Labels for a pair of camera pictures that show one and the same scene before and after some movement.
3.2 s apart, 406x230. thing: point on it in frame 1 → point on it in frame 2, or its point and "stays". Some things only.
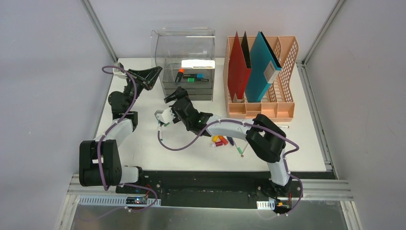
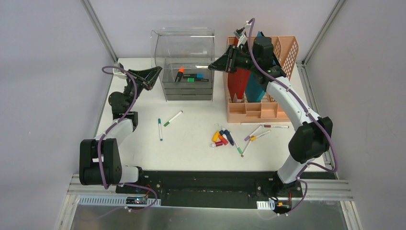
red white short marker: [216, 144] stays
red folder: [238, 75] stays
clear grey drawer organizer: [186, 56] stays
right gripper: [180, 92] → [227, 62]
